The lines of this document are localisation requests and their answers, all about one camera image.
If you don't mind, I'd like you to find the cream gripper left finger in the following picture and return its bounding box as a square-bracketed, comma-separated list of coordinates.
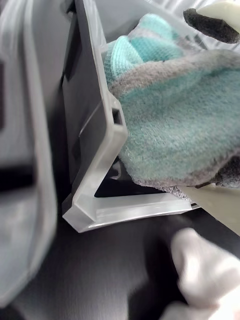
[182, 0, 240, 45]

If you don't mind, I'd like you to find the cream gripper right finger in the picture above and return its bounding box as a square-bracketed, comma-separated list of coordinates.
[180, 185, 240, 236]

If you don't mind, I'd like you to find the teal and grey sock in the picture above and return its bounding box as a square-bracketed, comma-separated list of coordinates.
[100, 13, 209, 86]
[108, 48, 240, 189]

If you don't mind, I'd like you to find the white sock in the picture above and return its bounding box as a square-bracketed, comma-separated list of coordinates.
[159, 227, 240, 320]

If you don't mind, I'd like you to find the grey plastic bin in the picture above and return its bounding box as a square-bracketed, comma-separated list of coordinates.
[60, 0, 201, 234]
[0, 0, 59, 309]

